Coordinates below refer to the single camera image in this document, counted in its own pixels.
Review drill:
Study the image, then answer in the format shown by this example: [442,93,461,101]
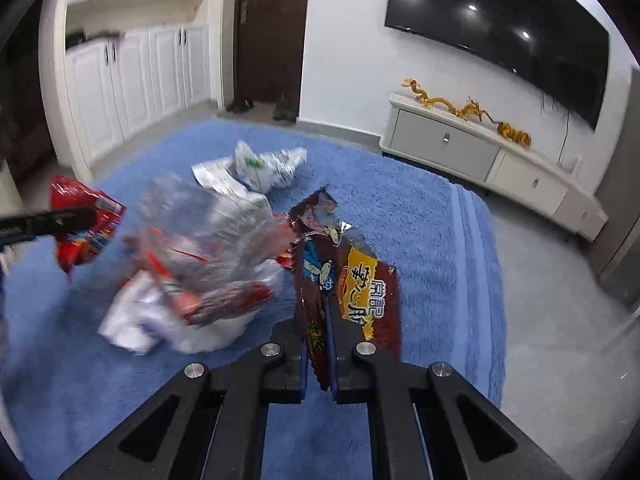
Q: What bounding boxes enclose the tv power cables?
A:
[538,90,574,166]

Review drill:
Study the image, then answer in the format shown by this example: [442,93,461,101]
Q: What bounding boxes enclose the silver white foil wrapper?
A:
[191,141,307,196]

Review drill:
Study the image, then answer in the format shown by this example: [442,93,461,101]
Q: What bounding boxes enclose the white plastic bag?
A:
[98,250,284,354]

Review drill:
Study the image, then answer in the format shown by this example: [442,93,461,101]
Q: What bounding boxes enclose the blue fluffy rug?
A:
[1,119,506,479]

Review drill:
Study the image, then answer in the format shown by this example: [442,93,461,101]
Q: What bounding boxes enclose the wall-mounted black television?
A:
[385,0,610,127]

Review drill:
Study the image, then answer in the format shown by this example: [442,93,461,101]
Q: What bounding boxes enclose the golden dragon figurine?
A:
[400,78,484,122]

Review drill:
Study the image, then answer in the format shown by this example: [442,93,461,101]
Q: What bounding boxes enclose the white shoe cabinet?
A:
[38,0,216,182]

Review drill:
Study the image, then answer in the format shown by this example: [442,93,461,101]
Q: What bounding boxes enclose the dark brown entrance door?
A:
[234,0,308,117]

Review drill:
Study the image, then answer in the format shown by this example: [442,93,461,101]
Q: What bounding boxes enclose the dark shoes by door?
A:
[224,96,297,124]

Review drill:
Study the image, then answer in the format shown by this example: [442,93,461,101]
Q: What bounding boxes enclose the red snack bag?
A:
[50,176,126,275]

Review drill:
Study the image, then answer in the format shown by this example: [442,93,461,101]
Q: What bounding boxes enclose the white grey tv cabinet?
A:
[380,93,608,242]

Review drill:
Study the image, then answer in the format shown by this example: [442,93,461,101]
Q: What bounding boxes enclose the clear plastic bag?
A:
[122,171,294,328]

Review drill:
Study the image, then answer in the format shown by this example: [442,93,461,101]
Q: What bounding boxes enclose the dark red snack wrapper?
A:
[288,188,401,391]

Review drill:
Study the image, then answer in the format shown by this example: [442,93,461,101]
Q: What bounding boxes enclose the golden tiger figurine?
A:
[497,122,532,148]

